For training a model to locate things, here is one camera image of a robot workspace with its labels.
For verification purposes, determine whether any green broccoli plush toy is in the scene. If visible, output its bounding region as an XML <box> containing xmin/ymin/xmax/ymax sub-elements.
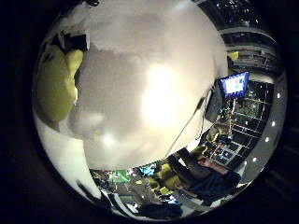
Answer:
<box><xmin>33</xmin><ymin>43</ymin><xmax>85</xmax><ymax>126</ymax></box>

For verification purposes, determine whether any green plastic bag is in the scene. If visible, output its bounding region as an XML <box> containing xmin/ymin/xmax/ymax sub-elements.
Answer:
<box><xmin>107</xmin><ymin>169</ymin><xmax>132</xmax><ymax>185</ymax></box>

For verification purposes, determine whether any blue toy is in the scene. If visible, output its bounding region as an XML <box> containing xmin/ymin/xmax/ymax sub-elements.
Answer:
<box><xmin>139</xmin><ymin>163</ymin><xmax>157</xmax><ymax>177</ymax></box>

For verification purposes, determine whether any open black laptop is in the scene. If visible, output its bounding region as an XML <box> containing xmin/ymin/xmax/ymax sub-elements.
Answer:
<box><xmin>204</xmin><ymin>71</ymin><xmax>251</xmax><ymax>124</ymax></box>

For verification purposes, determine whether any yellow-green chair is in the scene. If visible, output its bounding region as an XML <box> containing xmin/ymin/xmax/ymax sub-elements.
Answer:
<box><xmin>149</xmin><ymin>162</ymin><xmax>185</xmax><ymax>196</ymax></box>

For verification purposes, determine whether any dark storage shelf rack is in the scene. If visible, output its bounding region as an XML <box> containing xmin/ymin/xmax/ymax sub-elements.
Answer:
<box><xmin>211</xmin><ymin>79</ymin><xmax>276</xmax><ymax>170</ymax></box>

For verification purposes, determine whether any person in dark shirt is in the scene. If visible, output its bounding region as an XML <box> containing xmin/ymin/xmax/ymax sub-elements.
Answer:
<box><xmin>169</xmin><ymin>147</ymin><xmax>243</xmax><ymax>207</ymax></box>

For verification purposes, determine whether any black cable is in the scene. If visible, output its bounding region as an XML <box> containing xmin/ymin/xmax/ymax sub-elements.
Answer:
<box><xmin>163</xmin><ymin>90</ymin><xmax>213</xmax><ymax>161</ymax></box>

